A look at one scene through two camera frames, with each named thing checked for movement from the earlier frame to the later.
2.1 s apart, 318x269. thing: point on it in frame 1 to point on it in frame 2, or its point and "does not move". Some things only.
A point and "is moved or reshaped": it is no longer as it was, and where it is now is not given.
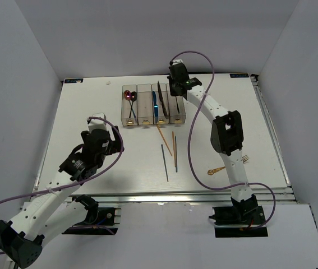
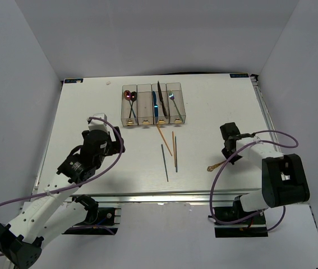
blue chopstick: (175, 154) does not move
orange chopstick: (174, 148) does not move
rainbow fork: (177, 105) is moved or reshaped
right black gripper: (173, 92) to (234, 159)
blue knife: (156, 107) does not move
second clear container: (145, 105) does not move
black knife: (162, 99) does not move
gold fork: (245, 159) to (211, 168)
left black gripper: (115, 145) does not move
